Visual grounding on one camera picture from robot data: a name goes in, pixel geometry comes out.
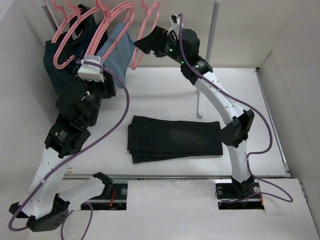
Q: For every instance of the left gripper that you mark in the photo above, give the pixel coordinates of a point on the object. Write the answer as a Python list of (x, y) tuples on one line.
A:
[(107, 85)]

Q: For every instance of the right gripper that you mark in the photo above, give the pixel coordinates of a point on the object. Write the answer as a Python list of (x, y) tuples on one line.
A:
[(154, 41)]

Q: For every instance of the black denim trousers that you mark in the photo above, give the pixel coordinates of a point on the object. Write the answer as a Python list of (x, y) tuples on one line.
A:
[(153, 140)]

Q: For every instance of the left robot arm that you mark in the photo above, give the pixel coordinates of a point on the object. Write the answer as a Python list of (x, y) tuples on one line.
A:
[(44, 208)]

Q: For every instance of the light blue hanging trousers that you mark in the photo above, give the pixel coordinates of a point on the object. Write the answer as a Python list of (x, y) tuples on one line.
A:
[(120, 57)]

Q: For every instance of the dark teal hanging trousers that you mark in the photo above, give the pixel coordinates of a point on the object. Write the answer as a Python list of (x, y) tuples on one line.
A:
[(74, 49)]

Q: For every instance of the pink hanger far left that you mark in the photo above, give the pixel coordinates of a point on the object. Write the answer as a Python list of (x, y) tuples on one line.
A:
[(76, 11)]

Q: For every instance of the grey rack pole right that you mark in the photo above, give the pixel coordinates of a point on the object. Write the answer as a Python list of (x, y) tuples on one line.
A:
[(212, 29)]

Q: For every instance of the grey rack pole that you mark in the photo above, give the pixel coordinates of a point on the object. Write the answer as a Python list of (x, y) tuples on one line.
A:
[(49, 14), (212, 29)]

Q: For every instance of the white rack foot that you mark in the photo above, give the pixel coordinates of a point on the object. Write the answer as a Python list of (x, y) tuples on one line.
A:
[(201, 104)]

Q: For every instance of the grey rack pole left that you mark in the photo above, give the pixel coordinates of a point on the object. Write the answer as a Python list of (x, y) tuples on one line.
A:
[(49, 14)]

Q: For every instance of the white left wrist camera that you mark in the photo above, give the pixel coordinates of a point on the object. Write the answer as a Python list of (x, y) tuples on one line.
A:
[(91, 73)]

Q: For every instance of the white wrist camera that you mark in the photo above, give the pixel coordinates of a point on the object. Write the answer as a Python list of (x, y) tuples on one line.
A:
[(175, 19), (91, 73)]

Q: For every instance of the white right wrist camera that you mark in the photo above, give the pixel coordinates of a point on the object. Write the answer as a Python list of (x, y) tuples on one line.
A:
[(175, 19)]

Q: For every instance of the aluminium rail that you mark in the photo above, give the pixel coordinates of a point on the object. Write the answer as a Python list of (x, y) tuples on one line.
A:
[(85, 176)]

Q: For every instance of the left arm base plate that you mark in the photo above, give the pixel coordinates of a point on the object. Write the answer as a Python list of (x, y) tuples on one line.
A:
[(113, 199)]

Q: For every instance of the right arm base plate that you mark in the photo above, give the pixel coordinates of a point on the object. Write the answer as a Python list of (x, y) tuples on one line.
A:
[(230, 198)]

